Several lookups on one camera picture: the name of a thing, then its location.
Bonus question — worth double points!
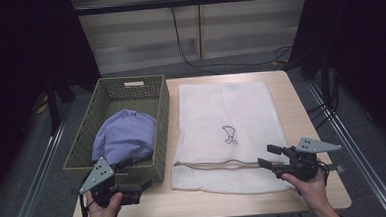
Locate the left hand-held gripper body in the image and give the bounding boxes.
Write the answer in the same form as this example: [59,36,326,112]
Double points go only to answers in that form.
[76,154,144,210]

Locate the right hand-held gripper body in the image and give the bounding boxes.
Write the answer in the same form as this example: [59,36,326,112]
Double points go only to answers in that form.
[270,134,345,184]

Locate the lavender shirt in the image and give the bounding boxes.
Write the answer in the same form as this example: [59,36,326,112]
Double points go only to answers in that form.
[89,107,161,167]

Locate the white mesh laundry bag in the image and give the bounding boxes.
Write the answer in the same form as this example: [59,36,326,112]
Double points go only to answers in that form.
[165,78,294,199]

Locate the green woven basket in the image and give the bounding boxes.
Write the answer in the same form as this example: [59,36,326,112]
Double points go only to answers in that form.
[57,74,175,188]

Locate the person's right hand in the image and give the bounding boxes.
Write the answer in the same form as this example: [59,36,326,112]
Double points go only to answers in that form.
[279,167,335,216]

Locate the person's left hand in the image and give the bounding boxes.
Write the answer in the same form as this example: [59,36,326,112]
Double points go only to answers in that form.
[85,190,125,217]

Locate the black stand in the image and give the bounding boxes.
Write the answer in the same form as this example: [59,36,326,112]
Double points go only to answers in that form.
[43,78,78,136]

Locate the black curtain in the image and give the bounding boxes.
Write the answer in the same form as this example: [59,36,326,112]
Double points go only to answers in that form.
[284,0,386,159]
[0,0,108,202]

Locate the black horizontal bar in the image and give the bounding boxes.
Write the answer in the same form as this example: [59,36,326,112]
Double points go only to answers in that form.
[74,0,310,17]

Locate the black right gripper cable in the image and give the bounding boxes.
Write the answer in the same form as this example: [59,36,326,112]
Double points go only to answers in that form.
[317,160,331,187]

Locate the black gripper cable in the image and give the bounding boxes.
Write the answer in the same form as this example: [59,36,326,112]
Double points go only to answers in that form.
[317,160,331,187]
[78,193,90,217]

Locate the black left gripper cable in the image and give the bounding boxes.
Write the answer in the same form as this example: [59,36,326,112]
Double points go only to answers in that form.
[78,193,90,217]

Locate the metal floor rail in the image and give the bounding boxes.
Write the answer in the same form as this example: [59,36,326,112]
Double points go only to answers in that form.
[0,104,79,217]
[307,77,386,217]

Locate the black floor cables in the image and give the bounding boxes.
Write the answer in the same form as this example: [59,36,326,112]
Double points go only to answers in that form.
[303,70,342,131]

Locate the black wall cable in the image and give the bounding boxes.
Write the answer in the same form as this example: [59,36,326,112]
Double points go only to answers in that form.
[170,0,294,77]

